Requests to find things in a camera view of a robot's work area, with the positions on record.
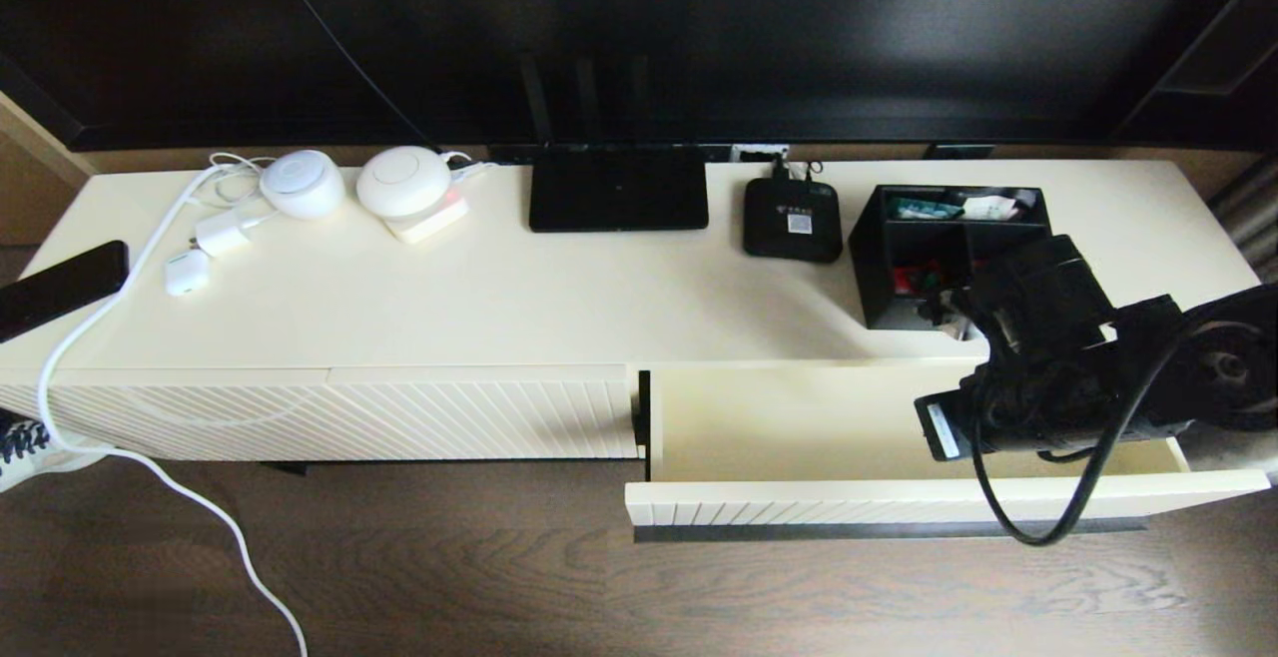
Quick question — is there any black organizer box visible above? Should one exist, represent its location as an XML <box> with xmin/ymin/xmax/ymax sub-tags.
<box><xmin>848</xmin><ymin>184</ymin><xmax>1053</xmax><ymax>332</ymax></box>

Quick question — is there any cream fluted drawer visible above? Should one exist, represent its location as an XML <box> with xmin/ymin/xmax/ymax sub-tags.
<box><xmin>624</xmin><ymin>361</ymin><xmax>1273</xmax><ymax>530</ymax></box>

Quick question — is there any white ribbed cabinet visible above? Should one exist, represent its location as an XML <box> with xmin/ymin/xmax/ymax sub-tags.
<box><xmin>0</xmin><ymin>158</ymin><xmax>1278</xmax><ymax>478</ymax></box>

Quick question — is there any red packet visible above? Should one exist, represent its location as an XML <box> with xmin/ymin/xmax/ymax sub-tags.
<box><xmin>891</xmin><ymin>263</ymin><xmax>948</xmax><ymax>297</ymax></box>

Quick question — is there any green packet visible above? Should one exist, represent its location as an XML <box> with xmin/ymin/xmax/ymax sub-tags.
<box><xmin>892</xmin><ymin>196</ymin><xmax>965</xmax><ymax>222</ymax></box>

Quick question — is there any white packet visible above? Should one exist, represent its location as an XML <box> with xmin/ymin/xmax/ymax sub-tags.
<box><xmin>960</xmin><ymin>191</ymin><xmax>1041</xmax><ymax>225</ymax></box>

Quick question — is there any black set-top box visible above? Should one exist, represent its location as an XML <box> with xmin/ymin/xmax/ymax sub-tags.
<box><xmin>742</xmin><ymin>176</ymin><xmax>845</xmax><ymax>264</ymax></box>

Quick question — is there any black side shelf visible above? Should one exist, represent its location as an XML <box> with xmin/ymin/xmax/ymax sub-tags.
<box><xmin>1113</xmin><ymin>0</ymin><xmax>1278</xmax><ymax>153</ymax></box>

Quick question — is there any black router with antennas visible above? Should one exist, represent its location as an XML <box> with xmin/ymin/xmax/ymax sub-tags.
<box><xmin>517</xmin><ymin>51</ymin><xmax>711</xmax><ymax>234</ymax></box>

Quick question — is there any black television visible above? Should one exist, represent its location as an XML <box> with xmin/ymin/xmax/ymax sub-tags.
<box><xmin>0</xmin><ymin>0</ymin><xmax>1255</xmax><ymax>152</ymax></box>

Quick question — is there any cream fluted cabinet front panel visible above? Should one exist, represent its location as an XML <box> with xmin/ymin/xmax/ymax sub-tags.
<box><xmin>329</xmin><ymin>365</ymin><xmax>640</xmax><ymax>461</ymax></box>
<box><xmin>0</xmin><ymin>369</ymin><xmax>332</xmax><ymax>461</ymax></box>

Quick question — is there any white pink square base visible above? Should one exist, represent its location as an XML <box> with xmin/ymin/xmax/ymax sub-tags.
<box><xmin>383</xmin><ymin>188</ymin><xmax>471</xmax><ymax>246</ymax></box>

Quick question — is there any white round dome device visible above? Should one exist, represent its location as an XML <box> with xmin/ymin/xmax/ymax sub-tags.
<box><xmin>355</xmin><ymin>145</ymin><xmax>454</xmax><ymax>221</ymax></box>

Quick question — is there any small white round speaker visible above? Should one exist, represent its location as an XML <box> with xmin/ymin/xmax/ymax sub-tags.
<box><xmin>259</xmin><ymin>149</ymin><xmax>347</xmax><ymax>222</ymax></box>

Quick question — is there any white charger adapter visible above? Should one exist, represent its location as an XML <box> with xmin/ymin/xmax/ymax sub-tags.
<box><xmin>194</xmin><ymin>212</ymin><xmax>254</xmax><ymax>260</ymax></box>

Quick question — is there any small white charger cube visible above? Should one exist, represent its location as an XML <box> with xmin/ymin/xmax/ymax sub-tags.
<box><xmin>163</xmin><ymin>249</ymin><xmax>213</xmax><ymax>299</ymax></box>

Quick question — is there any black smartphone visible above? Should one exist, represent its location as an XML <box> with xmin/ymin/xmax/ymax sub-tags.
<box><xmin>0</xmin><ymin>240</ymin><xmax>132</xmax><ymax>344</ymax></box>

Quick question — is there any white sneaker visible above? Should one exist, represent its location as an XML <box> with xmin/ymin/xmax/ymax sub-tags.
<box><xmin>0</xmin><ymin>415</ymin><xmax>106</xmax><ymax>493</ymax></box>

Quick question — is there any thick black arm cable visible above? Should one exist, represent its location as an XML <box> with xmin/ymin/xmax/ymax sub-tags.
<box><xmin>968</xmin><ymin>283</ymin><xmax>1278</xmax><ymax>548</ymax></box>

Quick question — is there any white cable with connector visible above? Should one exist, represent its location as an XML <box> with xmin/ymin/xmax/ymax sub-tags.
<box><xmin>444</xmin><ymin>150</ymin><xmax>498</xmax><ymax>186</ymax></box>

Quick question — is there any thin white charging cable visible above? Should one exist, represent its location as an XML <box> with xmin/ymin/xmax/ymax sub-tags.
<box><xmin>186</xmin><ymin>151</ymin><xmax>281</xmax><ymax>251</ymax></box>

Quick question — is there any thick white power cable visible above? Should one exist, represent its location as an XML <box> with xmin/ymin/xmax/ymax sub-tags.
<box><xmin>36</xmin><ymin>163</ymin><xmax>309</xmax><ymax>657</ymax></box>

